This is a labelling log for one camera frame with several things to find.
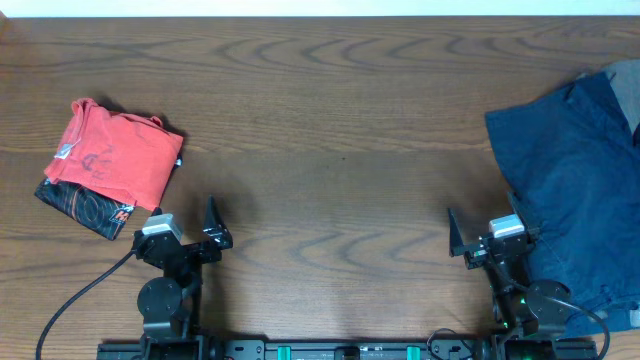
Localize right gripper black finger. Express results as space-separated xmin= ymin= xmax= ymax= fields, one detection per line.
xmin=507 ymin=192 xmax=540 ymax=231
xmin=447 ymin=208 xmax=481 ymax=257

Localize folded orange t-shirt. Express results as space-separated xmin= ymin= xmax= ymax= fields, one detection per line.
xmin=44 ymin=98 xmax=184 ymax=210

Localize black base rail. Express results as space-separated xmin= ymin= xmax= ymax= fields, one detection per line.
xmin=96 ymin=336 xmax=599 ymax=360

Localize grey garment at right edge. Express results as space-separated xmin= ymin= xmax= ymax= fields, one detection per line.
xmin=577 ymin=59 xmax=639 ymax=145

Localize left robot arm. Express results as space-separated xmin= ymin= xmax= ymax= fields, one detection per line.
xmin=132 ymin=197 xmax=233 ymax=342

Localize folded black orange-print garment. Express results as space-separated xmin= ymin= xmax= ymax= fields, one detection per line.
xmin=34 ymin=178 xmax=135 ymax=241

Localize dark blue denim shorts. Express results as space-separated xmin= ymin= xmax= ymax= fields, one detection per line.
xmin=485 ymin=73 xmax=639 ymax=332

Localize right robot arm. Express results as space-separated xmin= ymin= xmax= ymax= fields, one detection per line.
xmin=447 ymin=193 xmax=570 ymax=339

